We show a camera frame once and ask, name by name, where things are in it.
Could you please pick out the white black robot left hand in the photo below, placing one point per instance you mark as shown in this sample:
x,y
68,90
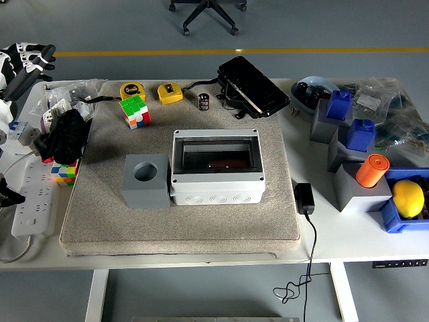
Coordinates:
x,y
23,73

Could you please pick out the orange cylinder battery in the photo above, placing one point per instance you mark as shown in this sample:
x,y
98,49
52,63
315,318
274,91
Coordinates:
x,y
228,164
370,171

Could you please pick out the grey junction box clear lid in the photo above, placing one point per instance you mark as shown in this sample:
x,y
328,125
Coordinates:
x,y
218,191

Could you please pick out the clear bags of small parts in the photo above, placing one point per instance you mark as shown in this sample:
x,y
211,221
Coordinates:
x,y
60,92

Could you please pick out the white blue circuit breaker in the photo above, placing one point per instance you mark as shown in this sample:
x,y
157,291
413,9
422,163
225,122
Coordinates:
x,y
18,131

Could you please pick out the white socket block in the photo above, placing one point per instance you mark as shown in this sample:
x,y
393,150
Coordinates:
x,y
33,135

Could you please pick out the black cloth bundle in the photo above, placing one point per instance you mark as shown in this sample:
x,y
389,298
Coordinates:
x,y
67,137

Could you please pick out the small Rubik's cube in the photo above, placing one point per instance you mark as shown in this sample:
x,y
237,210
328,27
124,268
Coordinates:
x,y
65,174

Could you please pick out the yellow tape measure 5m label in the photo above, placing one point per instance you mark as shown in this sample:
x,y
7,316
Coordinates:
x,y
132,90

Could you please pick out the large Rubik's cube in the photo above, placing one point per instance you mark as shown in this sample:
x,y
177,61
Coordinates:
x,y
134,110

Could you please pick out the white power strip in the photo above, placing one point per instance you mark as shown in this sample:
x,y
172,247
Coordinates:
x,y
33,208

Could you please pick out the yellow tape measure black label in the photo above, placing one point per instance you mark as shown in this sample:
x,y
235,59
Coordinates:
x,y
170,94

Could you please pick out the grey block with round hole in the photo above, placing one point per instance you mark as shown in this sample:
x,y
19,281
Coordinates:
x,y
147,194

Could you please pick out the black capacitor cylinder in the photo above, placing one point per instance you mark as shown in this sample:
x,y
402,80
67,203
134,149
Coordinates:
x,y
203,102

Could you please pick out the black office chair base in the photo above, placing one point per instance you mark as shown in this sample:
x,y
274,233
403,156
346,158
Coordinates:
x,y
209,11

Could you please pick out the black glossy case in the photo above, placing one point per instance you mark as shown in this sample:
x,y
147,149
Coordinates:
x,y
251,84

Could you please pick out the white table leg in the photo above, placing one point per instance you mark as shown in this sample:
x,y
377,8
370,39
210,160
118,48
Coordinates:
x,y
345,295
97,295

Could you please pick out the grey-brown mat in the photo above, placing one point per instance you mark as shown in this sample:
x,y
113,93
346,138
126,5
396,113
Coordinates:
x,y
201,228

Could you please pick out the black capacitor in bowl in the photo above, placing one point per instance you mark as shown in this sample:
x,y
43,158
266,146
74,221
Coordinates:
x,y
301,89

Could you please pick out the light blue bowl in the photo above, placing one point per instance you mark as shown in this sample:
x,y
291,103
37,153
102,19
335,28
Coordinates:
x,y
311,80

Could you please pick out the black component in bowl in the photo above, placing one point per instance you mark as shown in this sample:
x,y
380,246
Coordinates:
x,y
316,95

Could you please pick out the grey block holder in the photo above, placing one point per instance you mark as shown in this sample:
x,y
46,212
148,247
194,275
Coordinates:
x,y
355,198
338,157
321,129

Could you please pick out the black power adapter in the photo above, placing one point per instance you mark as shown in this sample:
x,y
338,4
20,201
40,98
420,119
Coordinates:
x,y
304,198

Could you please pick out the blue plastic block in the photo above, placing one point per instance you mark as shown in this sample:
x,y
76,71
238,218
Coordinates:
x,y
338,105
360,135

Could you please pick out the clear bags of components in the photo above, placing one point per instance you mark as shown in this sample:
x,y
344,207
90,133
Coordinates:
x,y
399,114

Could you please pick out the blue plastic bin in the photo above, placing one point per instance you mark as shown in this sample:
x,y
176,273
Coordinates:
x,y
392,221

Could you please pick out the yellow lemon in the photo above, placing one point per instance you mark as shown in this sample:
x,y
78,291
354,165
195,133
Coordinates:
x,y
407,198

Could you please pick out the black table control panel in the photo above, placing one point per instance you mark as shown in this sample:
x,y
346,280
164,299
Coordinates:
x,y
399,264

